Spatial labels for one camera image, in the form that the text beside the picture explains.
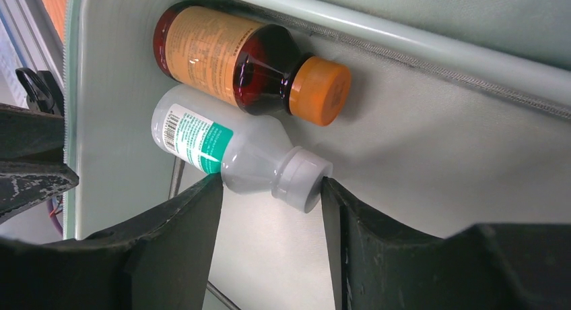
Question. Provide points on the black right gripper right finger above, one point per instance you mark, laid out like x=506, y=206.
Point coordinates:
x=377, y=262

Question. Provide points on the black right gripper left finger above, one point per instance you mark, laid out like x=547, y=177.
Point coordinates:
x=159, y=259

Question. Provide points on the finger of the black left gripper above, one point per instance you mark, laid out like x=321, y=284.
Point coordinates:
x=32, y=167

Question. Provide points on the white bottle green label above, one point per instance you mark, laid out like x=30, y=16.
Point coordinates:
x=253, y=154

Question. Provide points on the mint green medicine kit case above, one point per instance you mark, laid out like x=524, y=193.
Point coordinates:
x=431, y=153

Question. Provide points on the brown bottle orange cap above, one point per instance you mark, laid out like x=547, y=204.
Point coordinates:
x=256, y=67

